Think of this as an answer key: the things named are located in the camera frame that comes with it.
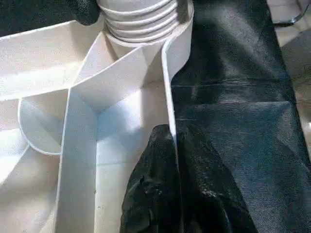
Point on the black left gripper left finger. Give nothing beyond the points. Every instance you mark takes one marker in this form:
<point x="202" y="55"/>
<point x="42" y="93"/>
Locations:
<point x="153" y="189"/>

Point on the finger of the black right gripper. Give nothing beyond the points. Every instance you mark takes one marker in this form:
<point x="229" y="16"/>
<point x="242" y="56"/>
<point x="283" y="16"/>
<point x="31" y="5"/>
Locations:
<point x="185" y="9"/>
<point x="87" y="11"/>

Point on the white plastic table leg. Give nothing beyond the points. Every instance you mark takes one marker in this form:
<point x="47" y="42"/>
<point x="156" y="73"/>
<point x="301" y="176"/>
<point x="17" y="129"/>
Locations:
<point x="141" y="21"/>

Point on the black work mat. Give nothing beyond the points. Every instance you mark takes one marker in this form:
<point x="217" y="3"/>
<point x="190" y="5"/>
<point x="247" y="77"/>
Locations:
<point x="243" y="97"/>

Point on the white plastic table top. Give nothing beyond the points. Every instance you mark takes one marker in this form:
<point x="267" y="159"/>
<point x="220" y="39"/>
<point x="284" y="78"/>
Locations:
<point x="73" y="109"/>

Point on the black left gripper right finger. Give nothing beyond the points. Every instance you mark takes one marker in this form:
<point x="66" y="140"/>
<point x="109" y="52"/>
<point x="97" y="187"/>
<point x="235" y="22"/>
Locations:
<point x="206" y="194"/>

